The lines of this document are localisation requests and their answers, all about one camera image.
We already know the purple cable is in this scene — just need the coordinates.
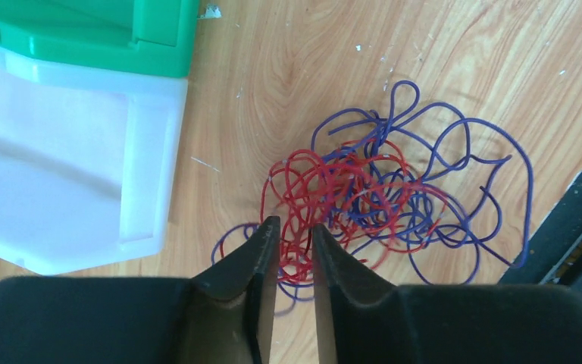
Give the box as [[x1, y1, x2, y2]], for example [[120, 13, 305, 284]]
[[210, 80, 535, 303]]

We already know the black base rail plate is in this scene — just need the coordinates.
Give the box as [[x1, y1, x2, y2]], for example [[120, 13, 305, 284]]
[[499, 133, 582, 322]]

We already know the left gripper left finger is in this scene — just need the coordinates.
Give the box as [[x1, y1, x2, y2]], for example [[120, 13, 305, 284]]
[[0, 216, 280, 363]]

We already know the red cable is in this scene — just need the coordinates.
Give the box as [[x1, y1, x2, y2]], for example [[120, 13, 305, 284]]
[[261, 140, 452, 285]]

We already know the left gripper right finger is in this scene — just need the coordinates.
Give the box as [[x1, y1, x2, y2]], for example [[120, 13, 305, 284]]
[[311, 224, 582, 363]]

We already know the green plastic bin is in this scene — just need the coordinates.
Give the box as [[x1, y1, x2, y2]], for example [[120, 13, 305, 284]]
[[0, 0, 199, 78]]

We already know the white plastic bin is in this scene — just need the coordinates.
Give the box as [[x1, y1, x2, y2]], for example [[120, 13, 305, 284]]
[[0, 47, 188, 275]]

